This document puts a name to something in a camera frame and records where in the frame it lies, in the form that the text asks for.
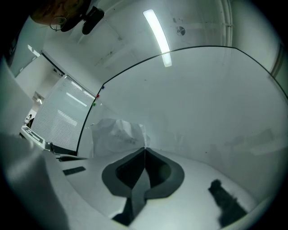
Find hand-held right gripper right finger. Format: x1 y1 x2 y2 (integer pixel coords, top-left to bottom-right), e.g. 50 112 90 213
130 147 258 230

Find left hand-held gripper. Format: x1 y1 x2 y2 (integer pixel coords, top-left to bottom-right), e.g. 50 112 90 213
19 125 88 163

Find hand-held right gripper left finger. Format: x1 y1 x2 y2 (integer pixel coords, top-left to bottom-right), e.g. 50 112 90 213
56 147 146 220

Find white paper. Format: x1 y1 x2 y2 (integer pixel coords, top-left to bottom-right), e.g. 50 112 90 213
90 118 151 216

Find white framed whiteboard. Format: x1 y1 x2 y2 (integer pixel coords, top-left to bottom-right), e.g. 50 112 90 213
76 45 288 203

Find glass partition with white blinds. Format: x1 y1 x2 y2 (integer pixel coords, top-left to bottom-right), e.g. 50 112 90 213
33 75 96 150

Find thin metal-rimmed glasses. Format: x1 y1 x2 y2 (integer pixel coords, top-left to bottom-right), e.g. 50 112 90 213
49 15 68 31

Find person's face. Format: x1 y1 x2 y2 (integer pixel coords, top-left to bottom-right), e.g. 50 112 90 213
30 0 91 32

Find long ceiling light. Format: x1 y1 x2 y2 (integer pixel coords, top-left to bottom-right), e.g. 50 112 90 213
143 9 171 55

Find bundle of white ceiling pipes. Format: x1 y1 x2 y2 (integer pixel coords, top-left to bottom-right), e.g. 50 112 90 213
220 0 234 48

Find frosted glass wall panel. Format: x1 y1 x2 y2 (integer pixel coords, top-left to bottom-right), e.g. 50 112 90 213
10 44 43 77

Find black head-mounted camera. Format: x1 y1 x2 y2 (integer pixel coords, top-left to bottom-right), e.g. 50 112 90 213
81 6 106 35

